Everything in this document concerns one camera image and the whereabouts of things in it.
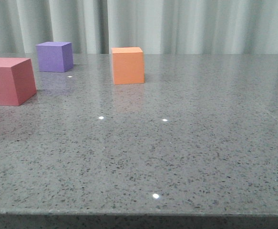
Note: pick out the orange foam cube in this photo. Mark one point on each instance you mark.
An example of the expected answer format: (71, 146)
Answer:
(127, 65)

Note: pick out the purple foam cube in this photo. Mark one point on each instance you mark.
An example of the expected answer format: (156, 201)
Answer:
(54, 56)

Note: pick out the red foam cube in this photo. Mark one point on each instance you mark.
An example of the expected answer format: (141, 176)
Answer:
(17, 83)

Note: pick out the pale green curtain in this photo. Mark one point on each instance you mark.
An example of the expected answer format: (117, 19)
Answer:
(157, 26)

